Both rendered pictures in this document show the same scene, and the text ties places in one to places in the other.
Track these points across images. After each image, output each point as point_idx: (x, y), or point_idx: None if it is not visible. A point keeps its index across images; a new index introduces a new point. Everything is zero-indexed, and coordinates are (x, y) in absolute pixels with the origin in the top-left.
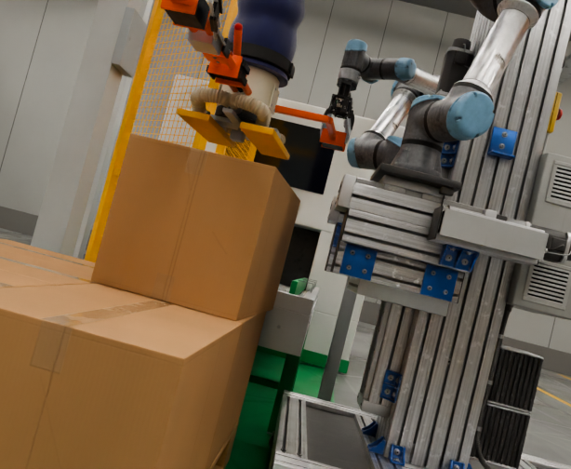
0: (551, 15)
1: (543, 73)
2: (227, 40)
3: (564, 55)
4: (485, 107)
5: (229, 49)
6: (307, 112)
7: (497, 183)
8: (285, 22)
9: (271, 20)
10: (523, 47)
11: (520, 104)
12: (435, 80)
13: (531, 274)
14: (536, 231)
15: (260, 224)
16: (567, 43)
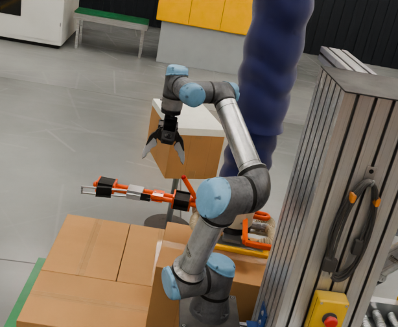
0: (300, 211)
1: (285, 270)
2: (140, 194)
3: (294, 259)
4: (168, 281)
5: (147, 198)
6: (242, 231)
7: None
8: (232, 168)
9: (224, 167)
10: (285, 237)
11: (273, 291)
12: None
13: None
14: None
15: (151, 293)
16: (332, 245)
